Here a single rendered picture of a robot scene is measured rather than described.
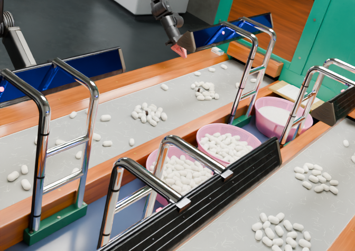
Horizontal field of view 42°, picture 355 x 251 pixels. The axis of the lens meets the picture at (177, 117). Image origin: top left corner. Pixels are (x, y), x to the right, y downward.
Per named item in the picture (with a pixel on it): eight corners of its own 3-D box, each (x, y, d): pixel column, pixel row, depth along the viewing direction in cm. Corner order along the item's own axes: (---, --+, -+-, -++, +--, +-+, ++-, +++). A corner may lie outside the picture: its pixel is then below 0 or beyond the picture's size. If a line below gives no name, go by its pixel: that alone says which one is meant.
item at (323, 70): (267, 162, 186) (307, 62, 164) (289, 146, 201) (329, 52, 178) (309, 187, 177) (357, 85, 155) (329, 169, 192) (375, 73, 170)
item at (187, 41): (176, 44, 172) (180, 26, 168) (258, 23, 218) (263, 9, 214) (192, 53, 168) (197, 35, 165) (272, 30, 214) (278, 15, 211)
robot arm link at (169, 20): (156, 19, 211) (166, 13, 208) (164, 18, 217) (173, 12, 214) (163, 33, 211) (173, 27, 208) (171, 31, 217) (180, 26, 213)
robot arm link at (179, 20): (149, 9, 213) (163, 0, 208) (162, 9, 222) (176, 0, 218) (160, 33, 213) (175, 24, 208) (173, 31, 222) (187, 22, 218)
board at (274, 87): (267, 89, 225) (268, 86, 224) (281, 82, 236) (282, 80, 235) (328, 121, 209) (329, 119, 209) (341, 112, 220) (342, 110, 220)
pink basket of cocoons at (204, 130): (181, 168, 169) (187, 147, 165) (201, 135, 192) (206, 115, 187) (251, 195, 165) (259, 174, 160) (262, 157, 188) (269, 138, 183)
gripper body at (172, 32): (188, 37, 213) (181, 22, 213) (175, 40, 206) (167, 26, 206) (179, 43, 217) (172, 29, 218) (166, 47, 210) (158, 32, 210)
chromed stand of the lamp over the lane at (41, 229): (-11, 206, 133) (-8, 67, 111) (46, 180, 148) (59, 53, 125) (29, 246, 124) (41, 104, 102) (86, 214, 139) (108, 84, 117)
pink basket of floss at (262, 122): (254, 141, 198) (261, 122, 193) (243, 109, 220) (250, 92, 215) (313, 150, 202) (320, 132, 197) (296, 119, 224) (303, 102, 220)
